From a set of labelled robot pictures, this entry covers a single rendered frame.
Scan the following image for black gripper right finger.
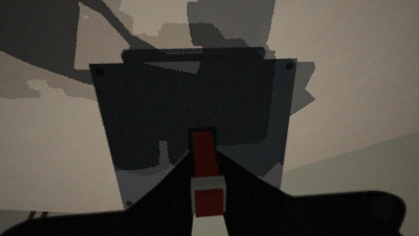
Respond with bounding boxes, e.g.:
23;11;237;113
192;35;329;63
214;151;406;236

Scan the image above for dark red peg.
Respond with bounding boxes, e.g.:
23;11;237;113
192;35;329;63
191;131;226;217

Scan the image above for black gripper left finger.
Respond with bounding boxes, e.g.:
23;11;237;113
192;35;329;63
0;152;195;236

